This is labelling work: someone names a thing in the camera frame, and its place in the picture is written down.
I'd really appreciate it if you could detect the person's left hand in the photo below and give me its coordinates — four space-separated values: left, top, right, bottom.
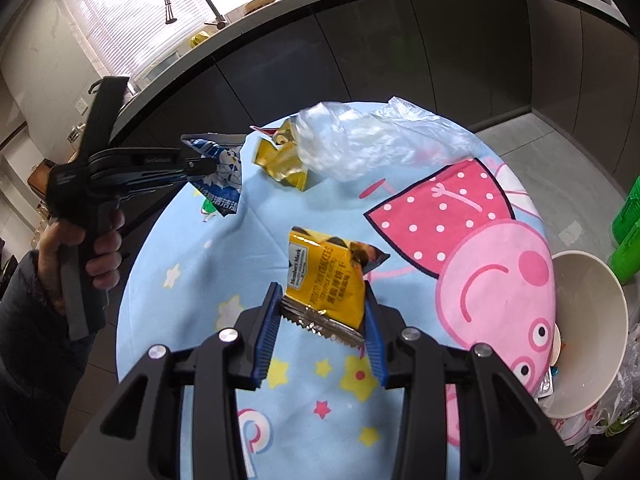
37 208 126 313

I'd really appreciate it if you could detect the green plastic bottle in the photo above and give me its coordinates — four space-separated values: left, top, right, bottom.
611 177 640 245
608 220 640 284

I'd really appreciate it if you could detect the beige trash bin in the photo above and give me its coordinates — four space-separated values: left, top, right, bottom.
541 250 629 419

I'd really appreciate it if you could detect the green bottle cap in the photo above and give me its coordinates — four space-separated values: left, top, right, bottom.
201 200 217 214

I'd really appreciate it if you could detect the light blue cartoon tablecloth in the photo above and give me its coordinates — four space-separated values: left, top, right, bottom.
116 124 555 479

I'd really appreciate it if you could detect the chrome kitchen faucet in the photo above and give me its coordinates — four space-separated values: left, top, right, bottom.
164 0 229 30

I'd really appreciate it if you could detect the blue white snack bag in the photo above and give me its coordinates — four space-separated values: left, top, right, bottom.
186 140 243 217

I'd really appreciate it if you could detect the clear plastic bag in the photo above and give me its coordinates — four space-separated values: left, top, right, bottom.
291 96 482 182

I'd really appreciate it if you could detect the yellow biscuit packet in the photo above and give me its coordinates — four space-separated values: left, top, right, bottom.
280 226 390 348

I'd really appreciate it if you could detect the gold foil wrapper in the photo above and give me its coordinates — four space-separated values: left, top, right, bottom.
252 118 308 192

